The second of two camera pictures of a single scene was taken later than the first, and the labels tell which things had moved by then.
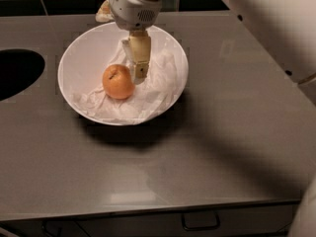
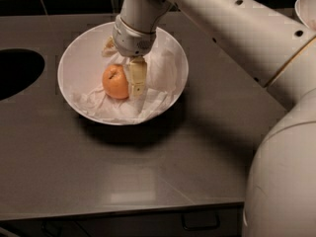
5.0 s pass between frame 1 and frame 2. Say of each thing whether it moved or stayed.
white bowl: stayed
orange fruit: stayed
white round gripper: moved
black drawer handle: stayed
